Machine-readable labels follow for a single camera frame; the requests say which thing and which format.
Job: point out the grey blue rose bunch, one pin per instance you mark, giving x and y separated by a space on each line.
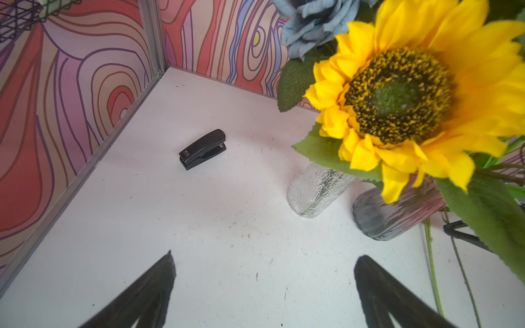
309 34

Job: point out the clear textured glass vase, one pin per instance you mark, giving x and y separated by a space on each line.
316 188

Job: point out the yellow rose spray stem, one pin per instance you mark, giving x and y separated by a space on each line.
433 275

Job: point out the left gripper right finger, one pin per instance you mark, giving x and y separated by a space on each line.
384 299

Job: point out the ribbed pink grey vase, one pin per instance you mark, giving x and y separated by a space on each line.
382 222

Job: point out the black stapler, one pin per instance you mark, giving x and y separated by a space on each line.
203 149

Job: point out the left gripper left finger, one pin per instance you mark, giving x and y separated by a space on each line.
144 303

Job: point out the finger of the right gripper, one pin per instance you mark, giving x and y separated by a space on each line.
453 230

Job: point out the left black wire basket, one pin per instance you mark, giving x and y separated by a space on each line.
21 15

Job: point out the yellow sunflower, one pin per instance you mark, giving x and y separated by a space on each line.
430 89

